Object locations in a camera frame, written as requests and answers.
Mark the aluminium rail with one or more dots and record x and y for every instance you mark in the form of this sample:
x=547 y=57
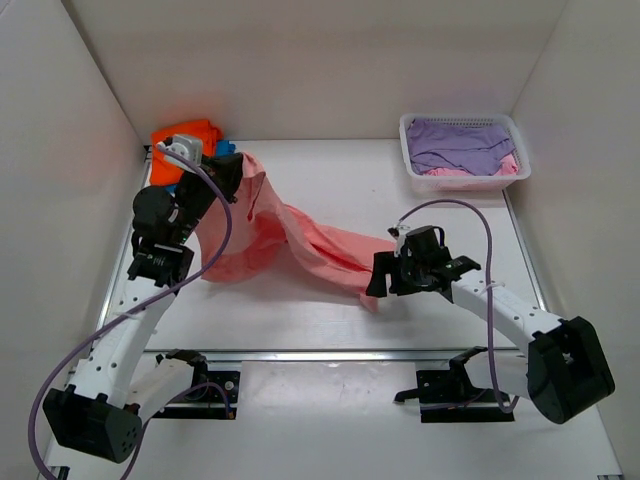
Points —
x=330 y=356
x=123 y=253

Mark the pink t-shirt in basket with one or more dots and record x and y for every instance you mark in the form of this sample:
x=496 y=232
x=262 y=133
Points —
x=507 y=166

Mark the left aluminium rail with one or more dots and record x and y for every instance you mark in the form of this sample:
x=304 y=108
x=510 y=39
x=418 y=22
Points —
x=123 y=253

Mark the front aluminium rail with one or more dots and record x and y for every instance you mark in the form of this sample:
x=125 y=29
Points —
x=330 y=356

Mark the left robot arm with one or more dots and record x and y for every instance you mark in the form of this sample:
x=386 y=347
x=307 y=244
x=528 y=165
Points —
x=102 y=411

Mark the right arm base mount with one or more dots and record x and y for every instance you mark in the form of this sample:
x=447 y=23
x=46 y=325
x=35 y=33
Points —
x=447 y=395

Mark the folded blue t-shirt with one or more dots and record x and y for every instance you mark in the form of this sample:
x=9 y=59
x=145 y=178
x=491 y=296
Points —
x=221 y=148

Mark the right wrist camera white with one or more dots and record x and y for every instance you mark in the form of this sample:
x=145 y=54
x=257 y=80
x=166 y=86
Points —
x=399 y=232

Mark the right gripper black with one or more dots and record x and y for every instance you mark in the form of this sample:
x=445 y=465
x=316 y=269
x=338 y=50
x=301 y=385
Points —
x=386 y=263

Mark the purple t-shirt in basket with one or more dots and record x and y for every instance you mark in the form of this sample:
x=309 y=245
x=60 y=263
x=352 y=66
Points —
x=433 y=144

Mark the salmon pink t-shirt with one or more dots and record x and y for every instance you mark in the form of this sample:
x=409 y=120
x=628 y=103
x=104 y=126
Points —
x=262 y=224

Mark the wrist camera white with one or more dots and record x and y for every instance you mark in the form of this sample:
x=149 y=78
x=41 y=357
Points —
x=399 y=232
x=181 y=150

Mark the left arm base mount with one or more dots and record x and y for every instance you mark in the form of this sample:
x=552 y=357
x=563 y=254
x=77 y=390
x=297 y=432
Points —
x=218 y=388

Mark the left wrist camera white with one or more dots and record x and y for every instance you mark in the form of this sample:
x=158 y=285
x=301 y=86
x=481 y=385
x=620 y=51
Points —
x=181 y=150

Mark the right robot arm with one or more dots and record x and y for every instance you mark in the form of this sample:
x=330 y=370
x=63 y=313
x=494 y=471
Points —
x=560 y=365

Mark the white plastic basket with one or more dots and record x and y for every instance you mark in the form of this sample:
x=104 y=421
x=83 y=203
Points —
x=424 y=183

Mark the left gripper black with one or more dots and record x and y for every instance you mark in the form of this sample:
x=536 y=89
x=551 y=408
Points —
x=229 y=167

